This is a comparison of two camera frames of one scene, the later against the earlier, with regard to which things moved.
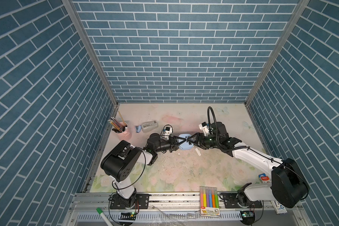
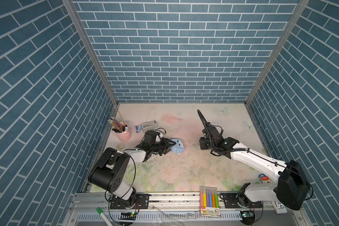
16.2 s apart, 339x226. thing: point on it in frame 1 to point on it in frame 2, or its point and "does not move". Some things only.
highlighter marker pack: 209,202 does not move
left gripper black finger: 183,140 to 170,143
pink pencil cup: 123,133 does not move
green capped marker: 101,213 does not move
